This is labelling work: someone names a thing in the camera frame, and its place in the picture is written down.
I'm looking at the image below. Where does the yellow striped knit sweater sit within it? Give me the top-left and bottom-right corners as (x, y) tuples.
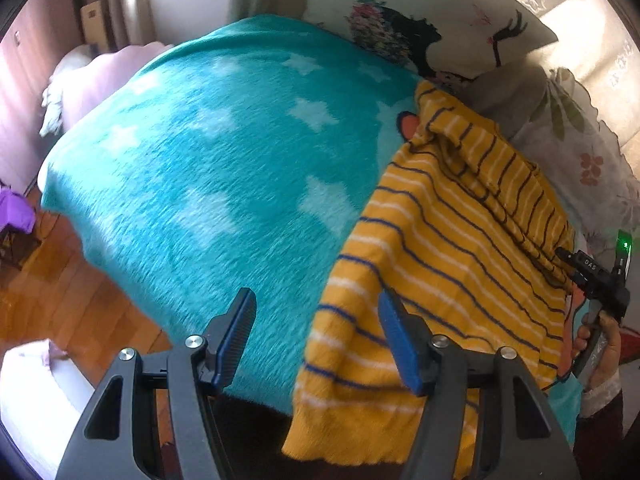
(283, 81), (574, 466)

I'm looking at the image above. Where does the person's right hand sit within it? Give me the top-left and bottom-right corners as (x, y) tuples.
(572, 310), (622, 391)

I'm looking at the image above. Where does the floral leaf print pillow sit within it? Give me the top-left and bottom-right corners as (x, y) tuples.
(512, 68), (639, 247)

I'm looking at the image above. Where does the purple box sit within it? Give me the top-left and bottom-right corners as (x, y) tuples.
(0, 188), (36, 234)

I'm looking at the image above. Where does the white eyelash face pillow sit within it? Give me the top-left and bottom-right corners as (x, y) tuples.
(304, 0), (558, 84)

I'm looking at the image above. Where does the turquoise star fleece blanket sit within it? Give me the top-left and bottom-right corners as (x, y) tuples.
(37, 13), (586, 421)

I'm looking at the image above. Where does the pink white bedding pile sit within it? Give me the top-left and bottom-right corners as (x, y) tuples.
(39, 41), (172, 138)

